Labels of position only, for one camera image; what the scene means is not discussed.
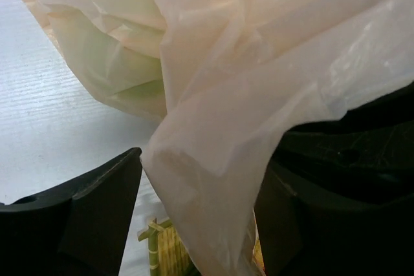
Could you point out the green fake pear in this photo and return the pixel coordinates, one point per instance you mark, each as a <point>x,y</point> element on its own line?
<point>113,74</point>

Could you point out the translucent orange plastic bag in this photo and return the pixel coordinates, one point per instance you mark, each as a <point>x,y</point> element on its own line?
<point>237,74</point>

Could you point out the woven bamboo mat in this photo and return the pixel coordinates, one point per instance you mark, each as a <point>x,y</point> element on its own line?
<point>166,252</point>

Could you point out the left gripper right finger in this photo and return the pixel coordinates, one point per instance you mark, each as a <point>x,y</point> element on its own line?
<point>337,197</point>

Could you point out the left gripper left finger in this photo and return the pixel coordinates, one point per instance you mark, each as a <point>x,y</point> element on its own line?
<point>79,227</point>

